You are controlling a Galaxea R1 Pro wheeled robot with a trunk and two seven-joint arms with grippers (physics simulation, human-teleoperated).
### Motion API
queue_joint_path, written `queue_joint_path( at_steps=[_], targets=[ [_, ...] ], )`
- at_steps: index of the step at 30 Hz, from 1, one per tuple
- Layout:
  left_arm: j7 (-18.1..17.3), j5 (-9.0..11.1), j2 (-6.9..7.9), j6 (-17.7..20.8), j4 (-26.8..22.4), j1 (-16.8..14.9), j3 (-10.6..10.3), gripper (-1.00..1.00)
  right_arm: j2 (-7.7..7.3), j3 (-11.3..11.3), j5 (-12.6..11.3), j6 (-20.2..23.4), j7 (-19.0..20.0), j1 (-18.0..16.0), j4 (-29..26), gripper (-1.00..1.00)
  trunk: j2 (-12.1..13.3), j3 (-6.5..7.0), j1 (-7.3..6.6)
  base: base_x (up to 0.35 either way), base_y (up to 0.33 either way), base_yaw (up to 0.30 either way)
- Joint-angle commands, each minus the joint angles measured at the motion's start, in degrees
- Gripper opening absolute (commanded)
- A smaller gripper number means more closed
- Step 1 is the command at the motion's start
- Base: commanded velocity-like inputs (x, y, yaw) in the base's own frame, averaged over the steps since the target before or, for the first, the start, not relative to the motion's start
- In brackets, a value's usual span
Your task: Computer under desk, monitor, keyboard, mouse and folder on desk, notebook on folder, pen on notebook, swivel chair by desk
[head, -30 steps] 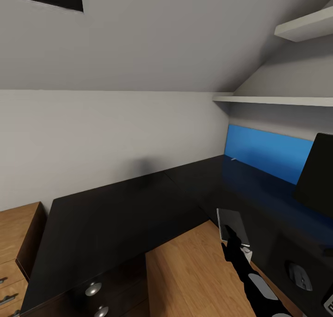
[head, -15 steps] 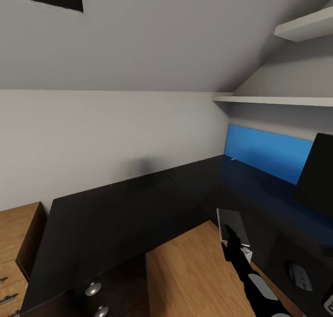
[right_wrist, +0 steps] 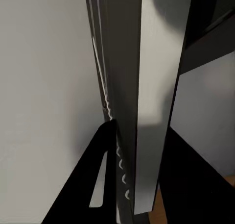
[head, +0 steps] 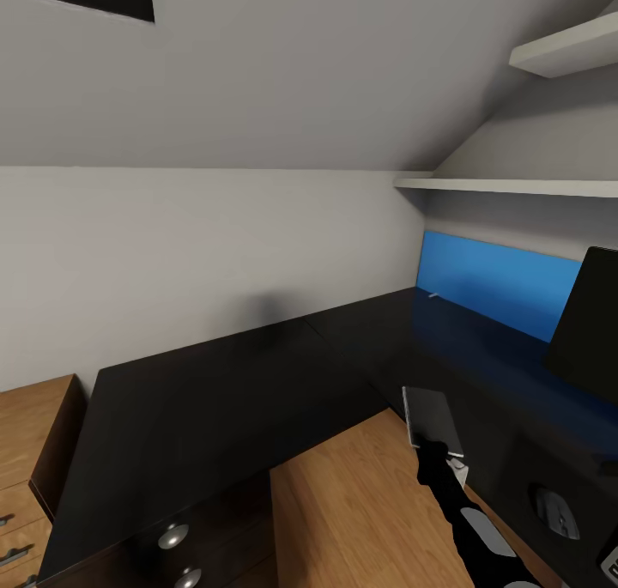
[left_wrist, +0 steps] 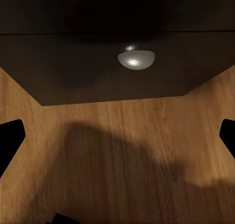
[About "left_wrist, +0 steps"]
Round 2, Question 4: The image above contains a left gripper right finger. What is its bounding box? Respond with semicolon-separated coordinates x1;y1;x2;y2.
219;119;235;158

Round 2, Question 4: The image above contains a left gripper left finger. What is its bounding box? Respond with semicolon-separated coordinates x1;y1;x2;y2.
0;119;25;178

